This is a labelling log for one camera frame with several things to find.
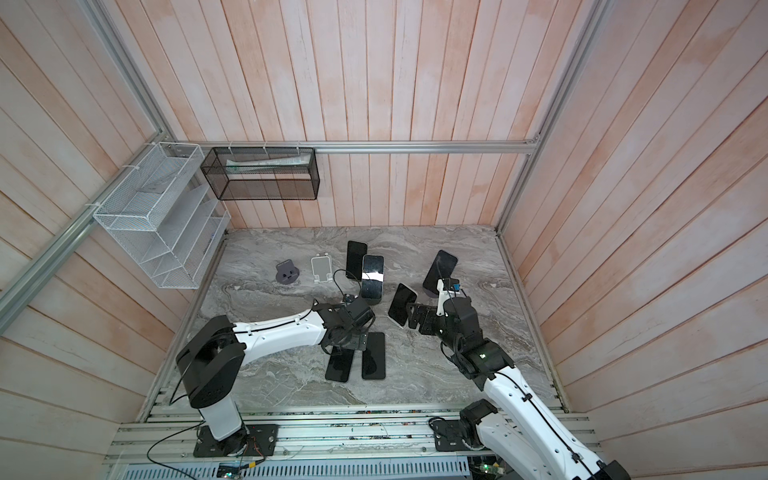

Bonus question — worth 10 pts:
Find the white folding phone stand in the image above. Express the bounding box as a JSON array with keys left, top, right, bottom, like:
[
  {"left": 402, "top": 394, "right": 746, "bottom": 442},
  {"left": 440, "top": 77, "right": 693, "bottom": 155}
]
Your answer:
[{"left": 311, "top": 254, "right": 333, "bottom": 283}]

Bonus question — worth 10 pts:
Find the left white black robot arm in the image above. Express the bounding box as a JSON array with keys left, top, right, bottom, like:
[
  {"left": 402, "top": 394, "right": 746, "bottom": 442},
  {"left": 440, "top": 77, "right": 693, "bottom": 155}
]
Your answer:
[{"left": 176, "top": 298, "right": 375, "bottom": 444}]

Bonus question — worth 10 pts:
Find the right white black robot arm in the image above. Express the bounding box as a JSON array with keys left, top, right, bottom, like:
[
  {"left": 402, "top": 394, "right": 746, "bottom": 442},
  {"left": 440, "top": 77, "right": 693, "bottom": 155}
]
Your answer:
[{"left": 406, "top": 297, "right": 630, "bottom": 479}]

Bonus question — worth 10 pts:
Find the dark round centre stand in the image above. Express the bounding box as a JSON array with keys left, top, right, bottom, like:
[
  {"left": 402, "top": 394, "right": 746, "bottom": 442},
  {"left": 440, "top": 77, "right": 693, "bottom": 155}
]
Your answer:
[{"left": 360, "top": 295, "right": 382, "bottom": 306}]

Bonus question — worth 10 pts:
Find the centre reflective black phone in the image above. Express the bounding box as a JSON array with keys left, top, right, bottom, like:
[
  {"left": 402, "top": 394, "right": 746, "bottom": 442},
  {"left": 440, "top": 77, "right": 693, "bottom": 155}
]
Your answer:
[{"left": 360, "top": 254, "right": 384, "bottom": 297}]

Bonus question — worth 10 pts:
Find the round black phone stand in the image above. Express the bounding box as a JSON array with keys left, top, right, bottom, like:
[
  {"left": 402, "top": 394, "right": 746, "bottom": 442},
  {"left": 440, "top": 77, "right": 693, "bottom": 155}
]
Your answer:
[{"left": 275, "top": 259, "right": 300, "bottom": 285}]

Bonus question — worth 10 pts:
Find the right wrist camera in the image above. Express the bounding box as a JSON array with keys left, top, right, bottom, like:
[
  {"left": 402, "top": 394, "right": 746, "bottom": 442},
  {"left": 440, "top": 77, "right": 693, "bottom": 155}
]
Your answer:
[{"left": 437, "top": 277, "right": 461, "bottom": 316}]

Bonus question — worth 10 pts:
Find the aluminium front rail frame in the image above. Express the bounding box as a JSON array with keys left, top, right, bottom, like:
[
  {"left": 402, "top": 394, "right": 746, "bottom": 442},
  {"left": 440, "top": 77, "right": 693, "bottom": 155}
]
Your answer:
[{"left": 101, "top": 404, "right": 604, "bottom": 480}]

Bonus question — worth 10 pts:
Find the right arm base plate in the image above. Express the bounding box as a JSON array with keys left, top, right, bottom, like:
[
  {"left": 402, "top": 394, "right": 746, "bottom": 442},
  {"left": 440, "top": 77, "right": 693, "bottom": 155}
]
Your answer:
[{"left": 427, "top": 414, "right": 519, "bottom": 452}]

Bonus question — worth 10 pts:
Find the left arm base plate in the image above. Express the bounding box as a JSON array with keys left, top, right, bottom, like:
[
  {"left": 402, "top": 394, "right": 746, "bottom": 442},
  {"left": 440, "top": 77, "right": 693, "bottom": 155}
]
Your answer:
[{"left": 193, "top": 424, "right": 279, "bottom": 458}]

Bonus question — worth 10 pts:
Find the black wire mesh basket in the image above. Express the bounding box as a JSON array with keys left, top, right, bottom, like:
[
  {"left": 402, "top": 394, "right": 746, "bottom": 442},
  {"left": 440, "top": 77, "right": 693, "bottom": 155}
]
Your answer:
[{"left": 201, "top": 146, "right": 321, "bottom": 201}]

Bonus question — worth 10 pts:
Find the white wire mesh shelf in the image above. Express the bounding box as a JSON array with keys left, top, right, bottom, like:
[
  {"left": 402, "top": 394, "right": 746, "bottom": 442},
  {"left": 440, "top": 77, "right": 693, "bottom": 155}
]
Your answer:
[{"left": 94, "top": 142, "right": 231, "bottom": 290}]

